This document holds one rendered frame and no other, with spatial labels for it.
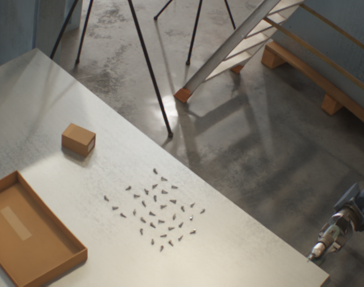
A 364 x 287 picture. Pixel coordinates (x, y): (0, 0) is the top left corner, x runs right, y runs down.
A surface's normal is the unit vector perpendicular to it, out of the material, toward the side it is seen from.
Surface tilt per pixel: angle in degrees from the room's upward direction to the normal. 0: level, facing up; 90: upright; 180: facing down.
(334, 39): 90
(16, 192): 0
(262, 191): 0
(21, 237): 0
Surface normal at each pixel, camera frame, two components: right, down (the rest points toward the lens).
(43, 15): 0.68, 0.57
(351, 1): -0.72, 0.39
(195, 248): 0.15, -0.73
